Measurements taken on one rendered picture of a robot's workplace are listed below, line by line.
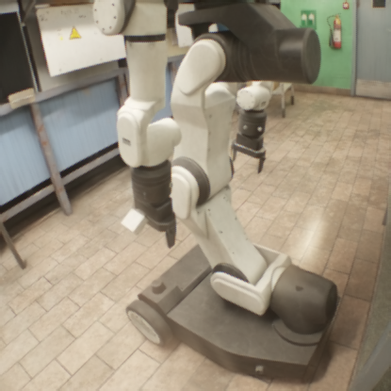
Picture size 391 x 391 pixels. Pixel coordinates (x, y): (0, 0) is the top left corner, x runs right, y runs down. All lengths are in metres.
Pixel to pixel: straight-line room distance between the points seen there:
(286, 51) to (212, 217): 0.51
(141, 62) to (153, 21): 0.07
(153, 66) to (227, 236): 0.56
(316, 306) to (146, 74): 0.70
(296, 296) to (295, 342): 0.16
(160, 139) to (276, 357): 0.68
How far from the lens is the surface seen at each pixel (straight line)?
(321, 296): 0.85
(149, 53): 0.50
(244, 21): 0.59
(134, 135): 0.53
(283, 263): 0.94
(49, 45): 1.84
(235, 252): 0.90
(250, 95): 0.87
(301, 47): 0.56
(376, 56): 4.94
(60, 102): 2.05
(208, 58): 0.62
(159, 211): 0.64
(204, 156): 0.75
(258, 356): 0.92
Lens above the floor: 0.98
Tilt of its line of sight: 30 degrees down
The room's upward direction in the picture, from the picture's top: 8 degrees counter-clockwise
